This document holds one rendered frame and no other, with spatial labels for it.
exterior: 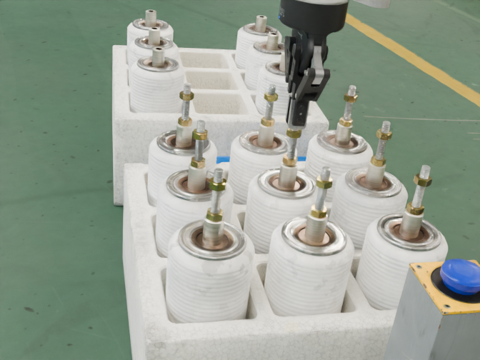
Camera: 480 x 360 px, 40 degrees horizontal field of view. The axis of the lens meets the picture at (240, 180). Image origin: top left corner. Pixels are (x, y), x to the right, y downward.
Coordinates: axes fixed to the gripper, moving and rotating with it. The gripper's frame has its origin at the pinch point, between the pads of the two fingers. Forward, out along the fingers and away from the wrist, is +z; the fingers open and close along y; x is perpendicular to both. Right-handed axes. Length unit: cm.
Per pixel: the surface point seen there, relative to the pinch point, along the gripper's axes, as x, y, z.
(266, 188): -2.9, 1.5, 10.0
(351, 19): 67, -169, 35
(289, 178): 0.0, 1.1, 8.7
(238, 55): 5, -65, 16
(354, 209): 8.8, 3.0, 12.2
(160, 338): -16.9, 19.9, 17.3
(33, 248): -35, -21, 35
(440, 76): 77, -110, 35
